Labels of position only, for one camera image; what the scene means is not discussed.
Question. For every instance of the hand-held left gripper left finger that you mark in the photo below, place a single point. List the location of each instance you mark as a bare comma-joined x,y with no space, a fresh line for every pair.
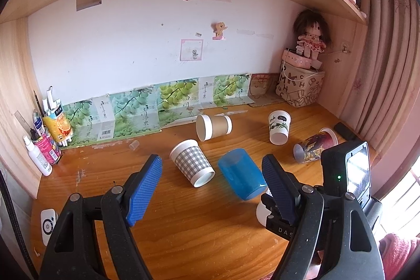
144,193

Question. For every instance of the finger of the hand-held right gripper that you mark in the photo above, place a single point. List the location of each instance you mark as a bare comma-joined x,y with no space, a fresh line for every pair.
270,206

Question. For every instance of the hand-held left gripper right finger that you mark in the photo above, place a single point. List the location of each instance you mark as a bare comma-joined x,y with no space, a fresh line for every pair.
279,191

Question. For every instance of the blue plastic cup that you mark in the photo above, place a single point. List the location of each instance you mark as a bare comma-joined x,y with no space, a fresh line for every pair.
238,171

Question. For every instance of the person's right forearm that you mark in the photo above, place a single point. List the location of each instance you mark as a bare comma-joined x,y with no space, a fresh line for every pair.
397,253

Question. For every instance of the red colourful print paper cup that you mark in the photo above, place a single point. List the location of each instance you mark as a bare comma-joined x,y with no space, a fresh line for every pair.
311,147

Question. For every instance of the grey checkered paper cup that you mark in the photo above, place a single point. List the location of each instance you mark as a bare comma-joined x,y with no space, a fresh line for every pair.
192,162

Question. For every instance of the white plant print paper cup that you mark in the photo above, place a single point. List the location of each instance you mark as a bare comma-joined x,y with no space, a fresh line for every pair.
279,130

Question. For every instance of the brown paper cup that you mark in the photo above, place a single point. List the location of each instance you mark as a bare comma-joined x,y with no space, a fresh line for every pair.
218,127

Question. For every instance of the black flat device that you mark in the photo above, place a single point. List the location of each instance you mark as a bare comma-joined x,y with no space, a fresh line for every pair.
344,131

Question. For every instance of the small clear plastic cap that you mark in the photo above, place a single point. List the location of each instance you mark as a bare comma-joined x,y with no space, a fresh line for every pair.
134,145

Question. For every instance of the grape print flattened carton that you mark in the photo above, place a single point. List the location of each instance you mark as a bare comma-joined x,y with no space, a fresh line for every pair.
203,93
121,112

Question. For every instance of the letter print storage box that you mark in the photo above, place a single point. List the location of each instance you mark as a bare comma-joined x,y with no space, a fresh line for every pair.
298,86

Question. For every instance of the pink pen holder can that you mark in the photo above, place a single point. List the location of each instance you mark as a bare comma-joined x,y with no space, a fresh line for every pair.
49,150

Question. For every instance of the brown flattened cardboard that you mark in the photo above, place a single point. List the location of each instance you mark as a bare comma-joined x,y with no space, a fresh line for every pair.
262,88

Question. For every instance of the white spray bottle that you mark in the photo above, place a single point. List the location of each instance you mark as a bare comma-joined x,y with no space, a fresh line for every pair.
41,162

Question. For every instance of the pink case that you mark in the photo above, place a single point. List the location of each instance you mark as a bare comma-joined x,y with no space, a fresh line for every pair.
297,60

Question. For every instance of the pink curtain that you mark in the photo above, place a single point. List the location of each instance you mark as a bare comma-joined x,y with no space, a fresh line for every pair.
387,53

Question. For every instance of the white tube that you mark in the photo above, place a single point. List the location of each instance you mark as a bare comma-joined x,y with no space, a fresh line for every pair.
52,101

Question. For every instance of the clear plastic ruler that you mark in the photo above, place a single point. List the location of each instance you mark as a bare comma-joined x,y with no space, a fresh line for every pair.
20,121

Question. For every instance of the brown haired plush doll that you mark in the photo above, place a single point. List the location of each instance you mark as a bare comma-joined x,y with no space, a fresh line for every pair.
310,27

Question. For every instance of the pink sticky note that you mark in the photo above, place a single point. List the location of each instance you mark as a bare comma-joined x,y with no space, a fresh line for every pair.
191,49

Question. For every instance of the yellow pony sticker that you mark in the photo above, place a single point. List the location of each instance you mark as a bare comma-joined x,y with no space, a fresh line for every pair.
219,30

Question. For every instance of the white small camera device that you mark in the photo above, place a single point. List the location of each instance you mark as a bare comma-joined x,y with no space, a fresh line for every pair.
47,227

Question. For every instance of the small wall hook sticker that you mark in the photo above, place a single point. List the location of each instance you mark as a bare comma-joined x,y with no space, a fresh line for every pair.
344,48

